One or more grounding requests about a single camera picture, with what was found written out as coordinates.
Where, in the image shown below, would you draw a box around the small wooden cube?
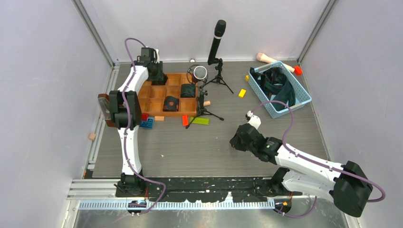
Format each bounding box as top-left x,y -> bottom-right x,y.
88,133 -> 96,141

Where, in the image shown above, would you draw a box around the brown wooden metronome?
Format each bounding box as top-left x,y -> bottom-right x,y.
97,94 -> 116,127

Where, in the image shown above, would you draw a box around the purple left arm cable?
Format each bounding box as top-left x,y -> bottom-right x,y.
121,38 -> 167,216

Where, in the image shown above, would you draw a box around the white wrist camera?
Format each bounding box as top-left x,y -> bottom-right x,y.
246,111 -> 261,129
154,48 -> 160,64

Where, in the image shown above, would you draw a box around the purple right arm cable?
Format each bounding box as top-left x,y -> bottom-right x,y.
250,100 -> 386,219

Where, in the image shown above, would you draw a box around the dark green patterned tie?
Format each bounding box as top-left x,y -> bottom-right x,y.
265,69 -> 296,107

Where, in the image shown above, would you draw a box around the red toy brick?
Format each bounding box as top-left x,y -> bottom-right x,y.
141,113 -> 149,121

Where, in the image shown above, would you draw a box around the orange red block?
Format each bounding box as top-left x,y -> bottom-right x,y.
182,115 -> 189,126

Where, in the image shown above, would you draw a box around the small black tripod stand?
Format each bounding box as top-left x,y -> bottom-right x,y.
185,91 -> 224,129

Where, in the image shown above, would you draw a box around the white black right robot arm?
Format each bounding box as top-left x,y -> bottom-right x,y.
230,123 -> 373,218

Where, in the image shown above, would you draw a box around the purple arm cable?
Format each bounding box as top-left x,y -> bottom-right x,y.
121,38 -> 167,216
250,100 -> 386,219

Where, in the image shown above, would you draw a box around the round silver mesh microphone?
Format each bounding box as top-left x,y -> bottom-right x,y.
186,64 -> 208,85

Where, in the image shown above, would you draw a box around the tan wooden block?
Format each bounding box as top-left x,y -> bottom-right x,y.
154,116 -> 164,121

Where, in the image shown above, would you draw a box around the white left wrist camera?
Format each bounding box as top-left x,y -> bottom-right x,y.
154,48 -> 160,64

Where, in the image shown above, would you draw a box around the beige wooden pestle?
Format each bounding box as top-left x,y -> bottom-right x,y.
256,53 -> 295,73

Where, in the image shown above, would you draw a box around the rolled black tie in tray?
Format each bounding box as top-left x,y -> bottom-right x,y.
163,96 -> 180,112

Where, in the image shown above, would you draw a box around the navy brown striped tie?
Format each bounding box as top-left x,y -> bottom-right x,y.
249,67 -> 287,97

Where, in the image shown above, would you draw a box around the rolled dark green tie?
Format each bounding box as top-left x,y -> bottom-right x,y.
180,84 -> 196,98

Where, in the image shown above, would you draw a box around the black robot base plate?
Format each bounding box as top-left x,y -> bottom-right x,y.
114,177 -> 301,203

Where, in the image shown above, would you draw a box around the lime green flat brick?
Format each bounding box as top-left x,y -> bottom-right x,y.
190,117 -> 210,125

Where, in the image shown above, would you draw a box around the orange wooden compartment tray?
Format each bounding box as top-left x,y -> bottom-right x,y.
138,73 -> 198,117

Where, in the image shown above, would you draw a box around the light blue plastic basket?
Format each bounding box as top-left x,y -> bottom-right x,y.
247,61 -> 312,119

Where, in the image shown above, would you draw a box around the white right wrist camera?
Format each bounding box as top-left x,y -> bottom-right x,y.
246,111 -> 261,129

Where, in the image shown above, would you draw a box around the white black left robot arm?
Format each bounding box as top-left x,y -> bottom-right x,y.
109,47 -> 166,197

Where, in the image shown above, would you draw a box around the red block at corner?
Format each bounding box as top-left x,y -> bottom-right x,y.
294,66 -> 303,76

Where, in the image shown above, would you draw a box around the black handheld microphone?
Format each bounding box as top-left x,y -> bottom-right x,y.
207,19 -> 226,65

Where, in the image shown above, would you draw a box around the blue toy brick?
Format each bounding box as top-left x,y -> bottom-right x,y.
140,118 -> 154,129

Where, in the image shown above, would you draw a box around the yellow toy brick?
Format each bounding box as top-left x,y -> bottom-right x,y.
238,89 -> 246,98

